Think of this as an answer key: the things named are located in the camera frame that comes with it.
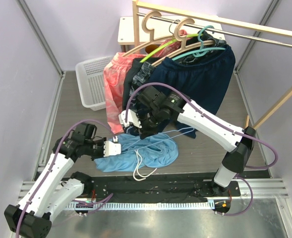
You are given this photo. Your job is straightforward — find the pink patterned shorts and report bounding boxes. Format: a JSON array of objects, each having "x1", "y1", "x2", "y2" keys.
[{"x1": 103, "y1": 29, "x2": 189, "y2": 134}]

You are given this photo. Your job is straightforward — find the white plastic basket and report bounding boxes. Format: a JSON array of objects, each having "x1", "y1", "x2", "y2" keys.
[{"x1": 75, "y1": 56, "x2": 113, "y2": 111}]

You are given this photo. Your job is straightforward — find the wooden hanger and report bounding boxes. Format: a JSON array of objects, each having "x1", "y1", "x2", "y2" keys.
[
  {"x1": 120, "y1": 11, "x2": 173, "y2": 56},
  {"x1": 152, "y1": 18, "x2": 215, "y2": 66}
]

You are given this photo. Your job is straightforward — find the navy blue shorts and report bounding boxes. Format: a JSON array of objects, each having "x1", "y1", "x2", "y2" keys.
[{"x1": 130, "y1": 46, "x2": 236, "y2": 139}]

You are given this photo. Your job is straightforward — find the wooden clothes rack frame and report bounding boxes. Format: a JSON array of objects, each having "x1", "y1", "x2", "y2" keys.
[{"x1": 132, "y1": 0, "x2": 292, "y2": 130}]

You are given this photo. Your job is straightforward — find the lime green hanger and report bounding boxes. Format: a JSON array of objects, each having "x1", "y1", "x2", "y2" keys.
[{"x1": 139, "y1": 33, "x2": 198, "y2": 63}]

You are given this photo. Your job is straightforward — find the light blue wire hanger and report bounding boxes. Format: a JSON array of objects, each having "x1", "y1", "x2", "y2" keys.
[{"x1": 118, "y1": 127, "x2": 195, "y2": 154}]

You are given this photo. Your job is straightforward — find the teal plastic hanger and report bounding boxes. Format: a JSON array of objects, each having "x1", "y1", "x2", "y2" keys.
[{"x1": 172, "y1": 25, "x2": 225, "y2": 60}]

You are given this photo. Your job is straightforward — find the black grey patterned shorts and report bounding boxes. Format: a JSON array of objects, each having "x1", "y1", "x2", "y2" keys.
[{"x1": 122, "y1": 34, "x2": 228, "y2": 136}]

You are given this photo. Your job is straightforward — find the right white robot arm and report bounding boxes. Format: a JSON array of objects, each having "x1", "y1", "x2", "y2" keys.
[{"x1": 137, "y1": 86, "x2": 255, "y2": 196}]

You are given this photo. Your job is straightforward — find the metal hanging rod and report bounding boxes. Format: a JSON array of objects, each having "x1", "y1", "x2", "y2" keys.
[{"x1": 151, "y1": 16, "x2": 292, "y2": 48}]

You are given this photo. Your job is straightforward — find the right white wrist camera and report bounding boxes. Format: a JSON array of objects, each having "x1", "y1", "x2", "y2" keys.
[{"x1": 118, "y1": 109, "x2": 142, "y2": 135}]

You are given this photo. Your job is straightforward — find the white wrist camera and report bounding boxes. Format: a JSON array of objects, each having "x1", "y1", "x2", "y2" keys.
[
  {"x1": 118, "y1": 109, "x2": 142, "y2": 135},
  {"x1": 103, "y1": 136, "x2": 121, "y2": 157}
]

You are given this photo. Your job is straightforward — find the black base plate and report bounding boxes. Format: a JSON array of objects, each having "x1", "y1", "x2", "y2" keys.
[{"x1": 78, "y1": 173, "x2": 241, "y2": 203}]

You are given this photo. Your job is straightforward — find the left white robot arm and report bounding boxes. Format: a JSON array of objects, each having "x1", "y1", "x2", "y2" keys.
[{"x1": 4, "y1": 120, "x2": 105, "y2": 238}]

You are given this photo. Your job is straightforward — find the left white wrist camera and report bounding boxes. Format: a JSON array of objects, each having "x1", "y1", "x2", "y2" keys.
[{"x1": 103, "y1": 136, "x2": 121, "y2": 157}]

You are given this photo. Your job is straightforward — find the left wooden hanger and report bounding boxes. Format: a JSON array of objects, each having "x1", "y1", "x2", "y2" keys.
[{"x1": 120, "y1": 11, "x2": 173, "y2": 56}]

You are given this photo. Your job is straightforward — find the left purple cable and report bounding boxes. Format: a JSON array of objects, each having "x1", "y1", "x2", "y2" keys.
[{"x1": 14, "y1": 119, "x2": 114, "y2": 238}]

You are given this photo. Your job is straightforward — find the white slotted cable duct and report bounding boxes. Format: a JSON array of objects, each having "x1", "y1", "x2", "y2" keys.
[{"x1": 65, "y1": 200, "x2": 215, "y2": 211}]

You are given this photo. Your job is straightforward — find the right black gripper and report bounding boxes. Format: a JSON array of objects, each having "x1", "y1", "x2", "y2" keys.
[{"x1": 131, "y1": 107, "x2": 163, "y2": 139}]

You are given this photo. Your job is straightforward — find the right wooden hanger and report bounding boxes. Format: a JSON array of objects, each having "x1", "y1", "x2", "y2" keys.
[{"x1": 152, "y1": 18, "x2": 215, "y2": 66}]

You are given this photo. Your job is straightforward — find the light blue shorts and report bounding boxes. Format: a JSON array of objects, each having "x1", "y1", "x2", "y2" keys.
[{"x1": 94, "y1": 132, "x2": 180, "y2": 183}]

